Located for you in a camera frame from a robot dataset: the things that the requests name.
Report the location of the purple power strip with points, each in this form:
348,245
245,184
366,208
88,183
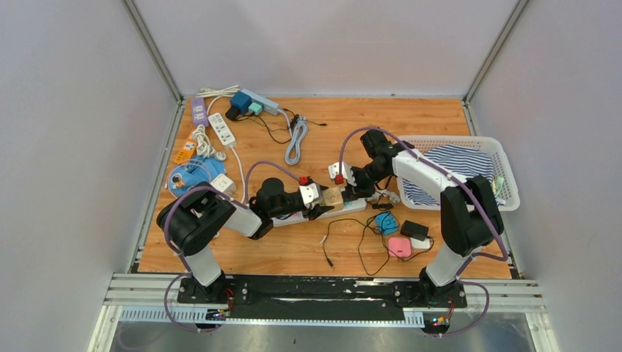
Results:
199,114

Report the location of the small blue charger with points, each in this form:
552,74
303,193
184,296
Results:
386,223

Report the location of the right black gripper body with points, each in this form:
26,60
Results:
369,176

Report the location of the white power strip with cord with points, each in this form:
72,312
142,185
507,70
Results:
222,130

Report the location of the black charger with cable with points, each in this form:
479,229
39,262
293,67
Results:
408,229

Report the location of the dark blue cube adapter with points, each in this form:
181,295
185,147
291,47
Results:
241,101

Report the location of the white power strip blue USB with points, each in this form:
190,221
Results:
349,207

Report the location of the wooden cube adapter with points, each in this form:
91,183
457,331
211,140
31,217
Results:
333,198

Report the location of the white cube adapter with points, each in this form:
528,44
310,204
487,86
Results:
224,184

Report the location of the light blue power strip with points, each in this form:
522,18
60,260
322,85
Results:
269,106

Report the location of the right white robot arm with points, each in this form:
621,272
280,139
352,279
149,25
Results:
470,217

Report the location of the orange power strip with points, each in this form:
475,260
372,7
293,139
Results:
187,151

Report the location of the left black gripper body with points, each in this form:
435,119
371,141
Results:
288,205

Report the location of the striped blue white cloth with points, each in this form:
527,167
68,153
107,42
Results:
463,160

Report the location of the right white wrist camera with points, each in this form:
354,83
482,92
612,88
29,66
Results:
342,173

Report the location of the white plastic basket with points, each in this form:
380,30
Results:
504,185

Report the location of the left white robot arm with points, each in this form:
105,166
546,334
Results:
192,221

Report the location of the pink square charger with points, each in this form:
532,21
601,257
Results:
399,247

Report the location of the white square charger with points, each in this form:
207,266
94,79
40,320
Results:
417,244

